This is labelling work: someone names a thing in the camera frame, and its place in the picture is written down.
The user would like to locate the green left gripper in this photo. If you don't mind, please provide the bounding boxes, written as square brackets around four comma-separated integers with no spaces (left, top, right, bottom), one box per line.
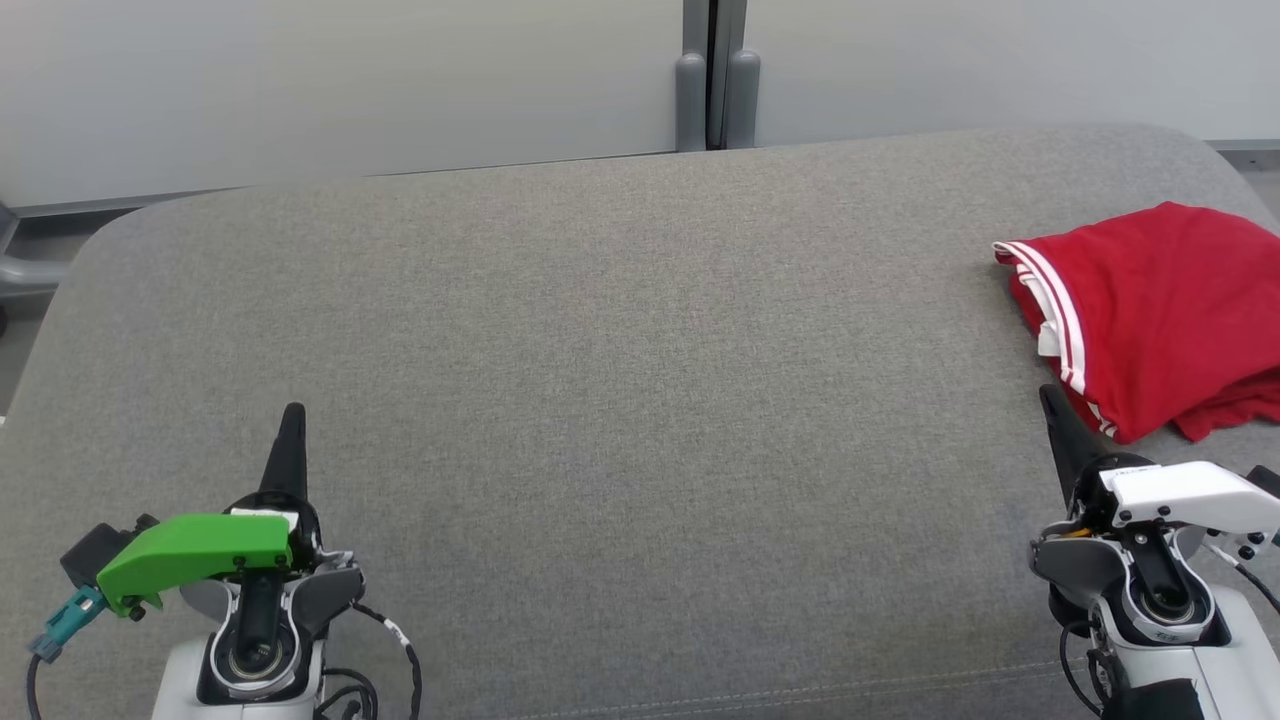
[96,402,323,620]

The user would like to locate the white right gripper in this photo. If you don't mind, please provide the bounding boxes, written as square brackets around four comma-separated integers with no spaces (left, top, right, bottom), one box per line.
[1038,383,1280,563]

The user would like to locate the red Bulls 23 jersey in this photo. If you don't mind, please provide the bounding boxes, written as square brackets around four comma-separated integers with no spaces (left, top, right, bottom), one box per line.
[992,200,1280,445]

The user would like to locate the grey fabric sofa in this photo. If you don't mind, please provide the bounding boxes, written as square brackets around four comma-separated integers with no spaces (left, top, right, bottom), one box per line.
[0,122,1280,720]

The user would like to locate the black cable with white bands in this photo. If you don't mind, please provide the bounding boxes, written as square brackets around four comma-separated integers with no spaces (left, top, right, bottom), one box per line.
[315,600,423,720]

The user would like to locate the left cable with teal connector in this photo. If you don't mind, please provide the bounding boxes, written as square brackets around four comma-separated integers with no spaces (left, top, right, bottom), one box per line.
[26,585,108,720]

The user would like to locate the grey metal frame tube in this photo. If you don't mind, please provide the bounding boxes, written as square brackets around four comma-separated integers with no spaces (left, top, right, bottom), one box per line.
[0,200,73,301]

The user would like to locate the grey partition post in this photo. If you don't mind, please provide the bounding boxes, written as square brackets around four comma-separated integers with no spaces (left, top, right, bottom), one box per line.
[675,0,711,153]
[716,0,762,151]

